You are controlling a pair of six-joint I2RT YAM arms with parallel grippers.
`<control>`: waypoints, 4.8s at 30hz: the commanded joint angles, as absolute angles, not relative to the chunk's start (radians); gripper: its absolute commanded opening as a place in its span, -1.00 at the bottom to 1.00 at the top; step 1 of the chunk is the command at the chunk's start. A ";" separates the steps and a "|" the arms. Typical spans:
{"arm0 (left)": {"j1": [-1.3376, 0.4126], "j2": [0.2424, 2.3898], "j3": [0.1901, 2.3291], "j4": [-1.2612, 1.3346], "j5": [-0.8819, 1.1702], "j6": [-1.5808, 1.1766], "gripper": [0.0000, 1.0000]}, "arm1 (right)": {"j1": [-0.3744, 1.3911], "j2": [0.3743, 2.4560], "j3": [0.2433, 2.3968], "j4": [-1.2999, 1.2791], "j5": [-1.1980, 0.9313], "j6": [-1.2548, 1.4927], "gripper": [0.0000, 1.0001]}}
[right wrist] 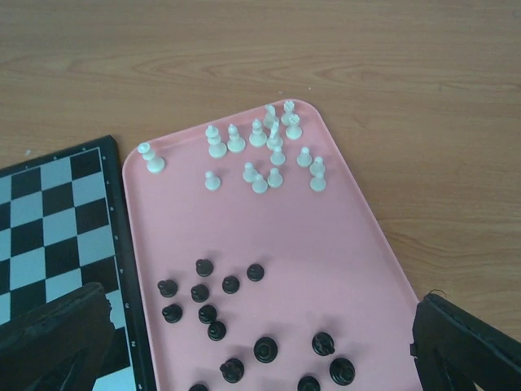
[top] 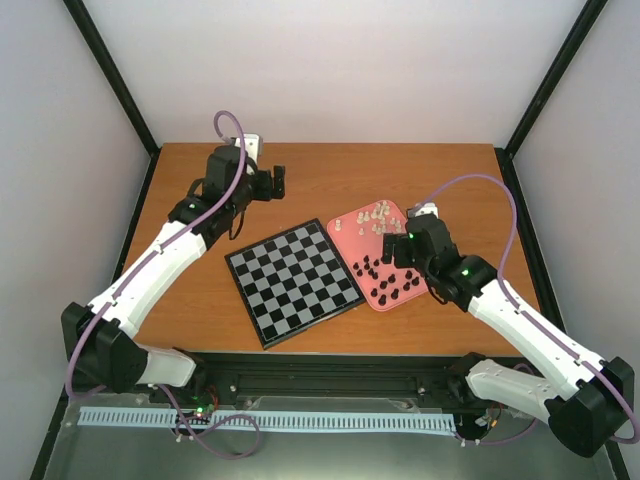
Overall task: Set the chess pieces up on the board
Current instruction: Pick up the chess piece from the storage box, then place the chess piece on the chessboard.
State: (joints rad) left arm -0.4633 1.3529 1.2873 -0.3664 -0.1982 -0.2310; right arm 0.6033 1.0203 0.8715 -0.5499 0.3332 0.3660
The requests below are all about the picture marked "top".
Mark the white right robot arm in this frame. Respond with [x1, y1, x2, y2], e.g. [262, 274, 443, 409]
[382, 214, 639, 458]

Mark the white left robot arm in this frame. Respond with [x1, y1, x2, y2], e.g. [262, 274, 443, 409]
[61, 145, 286, 403]

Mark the pink plastic tray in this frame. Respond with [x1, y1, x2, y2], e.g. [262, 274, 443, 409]
[326, 199, 427, 312]

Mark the black and grey chessboard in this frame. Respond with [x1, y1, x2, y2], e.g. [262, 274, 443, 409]
[225, 218, 365, 350]

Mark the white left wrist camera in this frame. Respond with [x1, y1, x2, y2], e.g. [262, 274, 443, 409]
[232, 133, 263, 163]

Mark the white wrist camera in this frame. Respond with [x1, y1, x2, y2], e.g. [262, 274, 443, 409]
[407, 202, 439, 218]
[232, 133, 263, 163]

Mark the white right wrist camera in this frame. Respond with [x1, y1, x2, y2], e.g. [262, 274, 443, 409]
[407, 202, 439, 218]

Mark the black right frame post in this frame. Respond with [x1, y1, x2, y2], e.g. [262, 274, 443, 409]
[502, 0, 610, 156]

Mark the black frame post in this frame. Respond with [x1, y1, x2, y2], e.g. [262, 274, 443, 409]
[502, 0, 610, 156]
[62, 0, 162, 157]

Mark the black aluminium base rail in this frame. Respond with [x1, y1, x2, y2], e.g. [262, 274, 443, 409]
[171, 353, 488, 412]

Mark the black left frame post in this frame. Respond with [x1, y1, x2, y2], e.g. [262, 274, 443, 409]
[62, 0, 162, 157]

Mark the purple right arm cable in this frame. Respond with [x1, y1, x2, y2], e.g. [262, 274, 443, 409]
[418, 173, 640, 447]

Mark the light blue slotted cable duct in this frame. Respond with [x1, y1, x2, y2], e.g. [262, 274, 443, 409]
[77, 406, 456, 436]

